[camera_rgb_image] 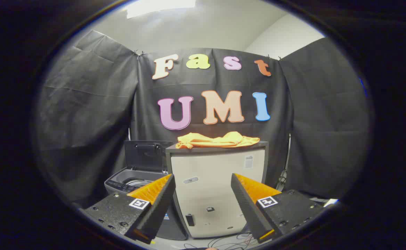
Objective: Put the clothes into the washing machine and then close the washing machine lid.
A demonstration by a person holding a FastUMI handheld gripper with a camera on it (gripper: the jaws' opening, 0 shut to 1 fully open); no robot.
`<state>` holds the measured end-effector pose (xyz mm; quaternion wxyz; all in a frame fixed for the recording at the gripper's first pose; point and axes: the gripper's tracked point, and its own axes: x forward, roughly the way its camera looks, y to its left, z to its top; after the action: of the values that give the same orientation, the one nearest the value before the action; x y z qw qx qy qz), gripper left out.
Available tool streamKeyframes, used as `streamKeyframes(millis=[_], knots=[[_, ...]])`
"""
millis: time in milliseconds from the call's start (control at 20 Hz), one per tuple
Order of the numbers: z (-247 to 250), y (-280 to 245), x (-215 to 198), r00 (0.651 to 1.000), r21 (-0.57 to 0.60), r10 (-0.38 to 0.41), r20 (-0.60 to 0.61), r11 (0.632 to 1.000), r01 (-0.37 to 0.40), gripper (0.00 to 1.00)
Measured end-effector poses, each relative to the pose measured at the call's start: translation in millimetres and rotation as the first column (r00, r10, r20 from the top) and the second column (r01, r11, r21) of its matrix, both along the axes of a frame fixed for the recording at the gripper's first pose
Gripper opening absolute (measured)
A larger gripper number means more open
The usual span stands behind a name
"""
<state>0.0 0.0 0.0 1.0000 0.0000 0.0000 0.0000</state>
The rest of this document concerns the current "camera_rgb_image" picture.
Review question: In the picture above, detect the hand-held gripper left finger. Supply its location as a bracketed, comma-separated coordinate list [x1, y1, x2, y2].
[84, 174, 176, 244]

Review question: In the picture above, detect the black backdrop cloth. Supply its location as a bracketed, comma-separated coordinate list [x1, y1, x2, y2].
[36, 30, 372, 209]

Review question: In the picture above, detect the white cabinet with grey top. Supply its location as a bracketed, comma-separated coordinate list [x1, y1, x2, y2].
[165, 141, 269, 239]

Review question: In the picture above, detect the tangle of floor cables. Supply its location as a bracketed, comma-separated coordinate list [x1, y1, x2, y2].
[182, 232, 259, 250]

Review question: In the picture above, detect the orange shirt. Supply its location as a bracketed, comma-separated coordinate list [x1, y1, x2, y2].
[175, 131, 261, 150]

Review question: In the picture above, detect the grey washing machine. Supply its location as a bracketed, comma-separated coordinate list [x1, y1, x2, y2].
[104, 167, 188, 241]

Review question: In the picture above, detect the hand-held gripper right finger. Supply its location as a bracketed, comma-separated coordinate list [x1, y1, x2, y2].
[231, 173, 325, 243]

